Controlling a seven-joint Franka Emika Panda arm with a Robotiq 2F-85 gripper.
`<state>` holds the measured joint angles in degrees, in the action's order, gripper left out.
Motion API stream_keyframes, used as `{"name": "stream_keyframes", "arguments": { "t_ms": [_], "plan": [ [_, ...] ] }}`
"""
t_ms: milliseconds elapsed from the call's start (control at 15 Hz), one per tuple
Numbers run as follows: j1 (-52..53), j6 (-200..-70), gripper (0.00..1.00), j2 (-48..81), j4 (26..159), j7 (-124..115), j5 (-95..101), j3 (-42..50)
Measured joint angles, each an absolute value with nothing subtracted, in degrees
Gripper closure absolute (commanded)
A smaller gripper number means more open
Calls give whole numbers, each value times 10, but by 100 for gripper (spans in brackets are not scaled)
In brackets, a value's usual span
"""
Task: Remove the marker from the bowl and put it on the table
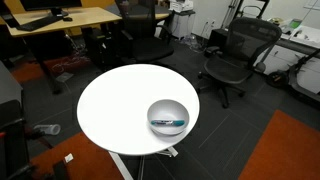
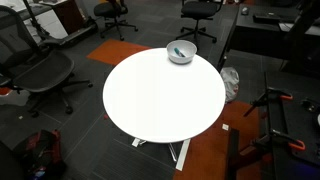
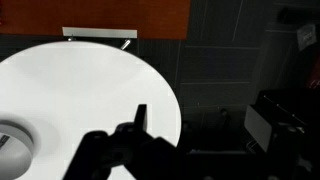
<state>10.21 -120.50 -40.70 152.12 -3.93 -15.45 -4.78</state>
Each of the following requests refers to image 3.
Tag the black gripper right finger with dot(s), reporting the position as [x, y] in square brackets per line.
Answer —
[260, 130]

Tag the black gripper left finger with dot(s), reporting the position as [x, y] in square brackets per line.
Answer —
[141, 116]

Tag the grey white bowl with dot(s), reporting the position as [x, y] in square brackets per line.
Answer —
[18, 150]

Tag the white table base frame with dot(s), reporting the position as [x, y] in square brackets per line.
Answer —
[100, 32]

